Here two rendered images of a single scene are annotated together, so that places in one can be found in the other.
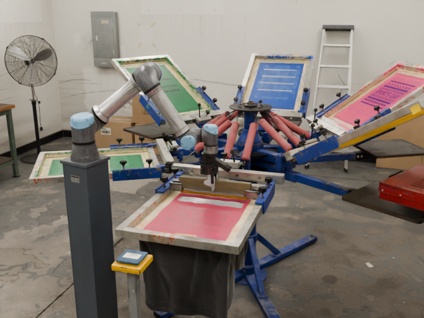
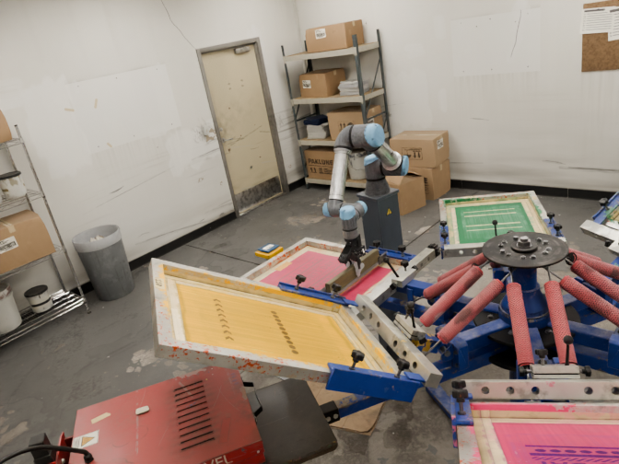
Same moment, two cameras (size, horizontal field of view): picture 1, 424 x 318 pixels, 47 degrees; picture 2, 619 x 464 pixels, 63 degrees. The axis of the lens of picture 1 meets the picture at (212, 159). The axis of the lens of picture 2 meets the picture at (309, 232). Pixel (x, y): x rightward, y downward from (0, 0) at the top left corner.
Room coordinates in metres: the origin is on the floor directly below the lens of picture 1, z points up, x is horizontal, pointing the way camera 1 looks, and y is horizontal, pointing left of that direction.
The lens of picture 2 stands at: (3.45, -2.10, 2.21)
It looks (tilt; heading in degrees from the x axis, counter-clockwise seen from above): 22 degrees down; 118
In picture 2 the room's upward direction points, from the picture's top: 11 degrees counter-clockwise
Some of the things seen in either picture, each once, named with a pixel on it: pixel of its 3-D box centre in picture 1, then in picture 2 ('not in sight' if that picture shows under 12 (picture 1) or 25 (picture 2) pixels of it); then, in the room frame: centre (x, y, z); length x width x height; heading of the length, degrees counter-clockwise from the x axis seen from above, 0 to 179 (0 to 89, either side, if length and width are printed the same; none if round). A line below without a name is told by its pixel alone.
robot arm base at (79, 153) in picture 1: (84, 149); (376, 183); (2.46, 0.67, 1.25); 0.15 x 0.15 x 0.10
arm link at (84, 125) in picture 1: (82, 127); (375, 165); (2.47, 0.67, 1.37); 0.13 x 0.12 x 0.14; 174
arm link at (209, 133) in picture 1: (210, 135); (348, 217); (2.53, 0.01, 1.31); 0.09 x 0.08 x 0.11; 84
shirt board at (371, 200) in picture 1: (329, 185); (373, 394); (2.84, -0.72, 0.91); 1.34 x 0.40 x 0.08; 43
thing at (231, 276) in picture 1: (238, 260); not in sight; (2.22, -0.13, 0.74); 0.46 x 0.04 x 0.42; 163
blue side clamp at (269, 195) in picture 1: (265, 197); not in sight; (2.48, -0.29, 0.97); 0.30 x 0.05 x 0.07; 163
